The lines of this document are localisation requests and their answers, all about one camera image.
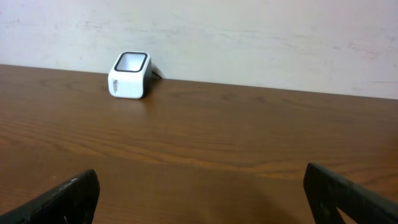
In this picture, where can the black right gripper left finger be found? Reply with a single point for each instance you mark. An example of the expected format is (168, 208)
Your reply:
(73, 201)

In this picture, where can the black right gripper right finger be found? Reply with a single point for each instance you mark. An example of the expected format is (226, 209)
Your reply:
(329, 193)

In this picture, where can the white barcode scanner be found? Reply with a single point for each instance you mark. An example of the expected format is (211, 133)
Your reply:
(130, 75)

